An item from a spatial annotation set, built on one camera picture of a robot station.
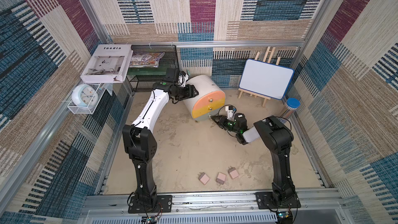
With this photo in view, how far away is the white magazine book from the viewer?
714mm

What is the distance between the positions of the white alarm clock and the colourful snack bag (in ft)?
0.74

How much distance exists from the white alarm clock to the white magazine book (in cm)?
5

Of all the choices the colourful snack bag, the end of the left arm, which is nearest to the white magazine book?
the colourful snack bag

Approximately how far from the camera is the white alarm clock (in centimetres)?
63

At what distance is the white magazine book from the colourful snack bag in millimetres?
27
